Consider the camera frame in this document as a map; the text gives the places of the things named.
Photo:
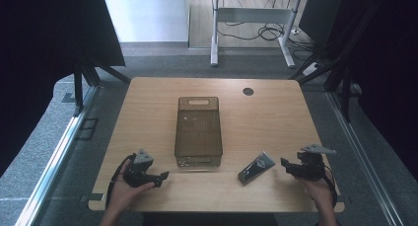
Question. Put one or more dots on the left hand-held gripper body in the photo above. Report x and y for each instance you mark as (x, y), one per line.
(139, 173)

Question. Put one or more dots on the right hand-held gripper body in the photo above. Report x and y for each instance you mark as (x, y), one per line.
(312, 166)

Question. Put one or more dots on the person's right hand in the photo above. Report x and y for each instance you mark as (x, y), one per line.
(320, 189)

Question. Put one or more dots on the person's left hand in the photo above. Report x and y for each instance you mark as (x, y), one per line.
(123, 194)

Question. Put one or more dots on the transparent brown plastic bin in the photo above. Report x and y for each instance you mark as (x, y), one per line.
(198, 134)

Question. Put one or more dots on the person's dark clothing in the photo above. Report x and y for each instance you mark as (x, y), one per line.
(210, 220)

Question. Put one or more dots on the black metal stand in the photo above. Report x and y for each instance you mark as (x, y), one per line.
(79, 88)
(345, 94)

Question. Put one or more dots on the black round table grommet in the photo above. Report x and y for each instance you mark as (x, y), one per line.
(248, 91)

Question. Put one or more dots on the white power strip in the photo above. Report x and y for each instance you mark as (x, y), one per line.
(310, 69)

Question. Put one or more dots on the black curtain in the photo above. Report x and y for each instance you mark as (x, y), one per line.
(42, 48)
(384, 61)

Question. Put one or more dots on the aluminium floor rail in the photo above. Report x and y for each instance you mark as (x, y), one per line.
(52, 160)
(361, 157)

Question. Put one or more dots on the white metal desk frame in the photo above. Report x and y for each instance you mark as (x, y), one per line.
(253, 15)

